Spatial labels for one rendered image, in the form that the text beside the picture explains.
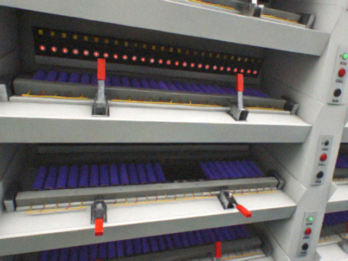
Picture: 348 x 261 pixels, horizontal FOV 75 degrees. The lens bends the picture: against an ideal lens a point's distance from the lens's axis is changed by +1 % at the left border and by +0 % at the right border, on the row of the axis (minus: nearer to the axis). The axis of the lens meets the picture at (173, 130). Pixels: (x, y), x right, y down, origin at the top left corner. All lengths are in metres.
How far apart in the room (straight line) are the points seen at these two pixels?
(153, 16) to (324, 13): 0.37
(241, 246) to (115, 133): 0.46
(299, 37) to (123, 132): 0.39
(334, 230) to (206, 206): 0.50
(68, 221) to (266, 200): 0.42
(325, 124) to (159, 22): 0.43
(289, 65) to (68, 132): 0.53
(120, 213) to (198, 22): 0.37
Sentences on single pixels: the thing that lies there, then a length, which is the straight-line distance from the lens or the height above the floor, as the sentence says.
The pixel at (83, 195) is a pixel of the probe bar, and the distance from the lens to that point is 0.47.
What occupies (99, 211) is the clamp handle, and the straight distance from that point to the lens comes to 0.44.
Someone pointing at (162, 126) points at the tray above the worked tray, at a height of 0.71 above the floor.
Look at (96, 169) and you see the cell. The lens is 0.53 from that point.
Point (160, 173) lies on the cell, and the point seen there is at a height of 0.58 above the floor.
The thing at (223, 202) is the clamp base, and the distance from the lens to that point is 0.53.
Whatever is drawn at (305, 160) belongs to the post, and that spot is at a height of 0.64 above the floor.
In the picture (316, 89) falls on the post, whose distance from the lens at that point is 0.59.
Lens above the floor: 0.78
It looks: 11 degrees down
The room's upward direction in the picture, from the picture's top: 5 degrees clockwise
